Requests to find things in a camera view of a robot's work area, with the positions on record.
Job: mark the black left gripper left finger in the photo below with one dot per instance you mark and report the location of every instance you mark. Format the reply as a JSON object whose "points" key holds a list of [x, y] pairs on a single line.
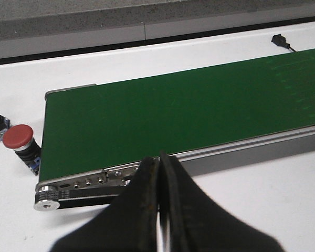
{"points": [[127, 224]]}

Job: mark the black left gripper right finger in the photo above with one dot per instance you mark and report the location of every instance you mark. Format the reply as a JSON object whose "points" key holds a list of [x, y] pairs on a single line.
{"points": [[192, 221]]}

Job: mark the red push button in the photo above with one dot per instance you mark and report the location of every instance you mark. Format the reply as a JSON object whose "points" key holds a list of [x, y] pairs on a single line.
{"points": [[20, 139]]}

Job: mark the black drive belt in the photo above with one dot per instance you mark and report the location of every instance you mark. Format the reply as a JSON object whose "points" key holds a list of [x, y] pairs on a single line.
{"points": [[52, 200]]}

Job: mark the green conveyor belt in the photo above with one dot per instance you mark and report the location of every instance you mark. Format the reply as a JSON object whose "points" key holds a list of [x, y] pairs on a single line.
{"points": [[102, 126]]}

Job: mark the grey stone slab right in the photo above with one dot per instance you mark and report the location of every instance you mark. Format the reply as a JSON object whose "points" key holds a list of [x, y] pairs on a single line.
{"points": [[239, 13]]}

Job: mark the grey stone slab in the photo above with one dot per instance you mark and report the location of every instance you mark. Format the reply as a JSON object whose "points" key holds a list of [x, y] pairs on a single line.
{"points": [[31, 18], [239, 13]]}

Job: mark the grey stone slab left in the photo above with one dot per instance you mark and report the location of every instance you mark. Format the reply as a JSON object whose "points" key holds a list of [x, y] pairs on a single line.
{"points": [[31, 18]]}

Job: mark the black sensor with cable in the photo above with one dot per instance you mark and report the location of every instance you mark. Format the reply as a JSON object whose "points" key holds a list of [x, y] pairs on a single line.
{"points": [[280, 40]]}

